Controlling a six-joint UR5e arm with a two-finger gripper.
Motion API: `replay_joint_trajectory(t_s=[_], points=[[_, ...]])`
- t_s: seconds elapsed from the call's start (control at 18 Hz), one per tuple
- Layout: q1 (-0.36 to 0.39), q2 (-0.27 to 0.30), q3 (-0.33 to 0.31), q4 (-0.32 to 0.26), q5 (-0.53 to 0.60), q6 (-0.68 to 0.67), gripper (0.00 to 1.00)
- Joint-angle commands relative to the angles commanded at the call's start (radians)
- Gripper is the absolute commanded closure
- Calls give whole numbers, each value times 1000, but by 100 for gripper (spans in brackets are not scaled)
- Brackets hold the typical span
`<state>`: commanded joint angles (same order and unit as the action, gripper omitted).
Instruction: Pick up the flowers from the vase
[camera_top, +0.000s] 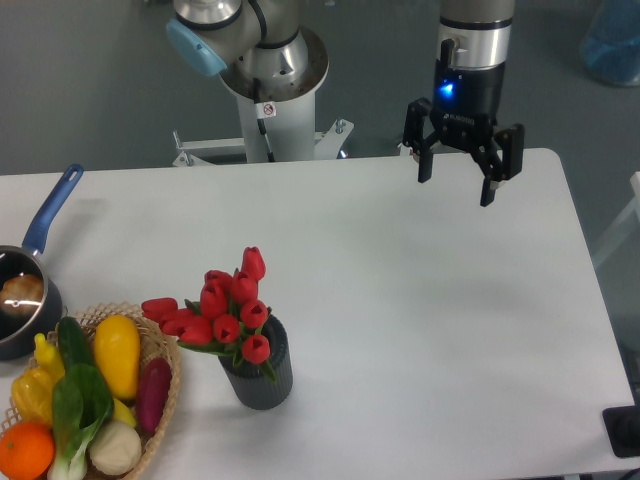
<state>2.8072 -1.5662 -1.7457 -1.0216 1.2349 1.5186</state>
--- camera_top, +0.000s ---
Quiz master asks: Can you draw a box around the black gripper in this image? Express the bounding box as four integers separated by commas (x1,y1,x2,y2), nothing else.
402,63,525,207

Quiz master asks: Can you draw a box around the red tulip bouquet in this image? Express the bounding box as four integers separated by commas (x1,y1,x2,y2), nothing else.
141,246,276,382

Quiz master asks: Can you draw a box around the dark grey ribbed vase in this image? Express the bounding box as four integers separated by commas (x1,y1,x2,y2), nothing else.
219,315,293,410

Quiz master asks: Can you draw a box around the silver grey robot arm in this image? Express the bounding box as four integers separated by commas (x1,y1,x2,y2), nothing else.
166,1,525,205

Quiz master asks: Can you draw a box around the blue translucent container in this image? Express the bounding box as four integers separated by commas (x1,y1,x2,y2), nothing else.
579,1,639,87

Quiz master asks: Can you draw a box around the black device at edge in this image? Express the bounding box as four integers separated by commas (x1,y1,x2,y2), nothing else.
602,406,639,458

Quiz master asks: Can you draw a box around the purple eggplant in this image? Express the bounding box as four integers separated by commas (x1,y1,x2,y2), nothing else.
136,357,172,435

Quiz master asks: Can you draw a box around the yellow squash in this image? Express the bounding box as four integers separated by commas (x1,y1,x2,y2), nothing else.
94,315,141,402

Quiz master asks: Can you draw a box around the small yellow fruit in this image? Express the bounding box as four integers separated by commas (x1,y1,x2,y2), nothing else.
112,398,137,428

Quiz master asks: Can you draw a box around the green bok choy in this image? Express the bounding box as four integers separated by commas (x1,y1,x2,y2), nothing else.
47,364,113,479

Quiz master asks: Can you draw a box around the beige round mushroom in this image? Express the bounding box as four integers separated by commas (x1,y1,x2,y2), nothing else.
89,421,142,476

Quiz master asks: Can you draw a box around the brown bread bun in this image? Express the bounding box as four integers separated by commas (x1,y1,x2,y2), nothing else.
1,274,44,317

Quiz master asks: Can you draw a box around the yellow bell pepper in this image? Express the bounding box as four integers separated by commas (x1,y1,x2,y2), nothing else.
11,367,53,427

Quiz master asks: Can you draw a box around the orange fruit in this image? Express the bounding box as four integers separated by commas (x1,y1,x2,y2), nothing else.
1,422,55,479

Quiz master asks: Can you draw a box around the white frame at right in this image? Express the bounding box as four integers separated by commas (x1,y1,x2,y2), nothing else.
591,172,639,269

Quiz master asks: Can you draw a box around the black cable on pedestal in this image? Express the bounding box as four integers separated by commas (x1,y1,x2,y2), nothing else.
251,78,276,164

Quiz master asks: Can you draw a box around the blue handled saucepan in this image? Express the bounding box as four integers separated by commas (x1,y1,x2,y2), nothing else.
1,164,84,361

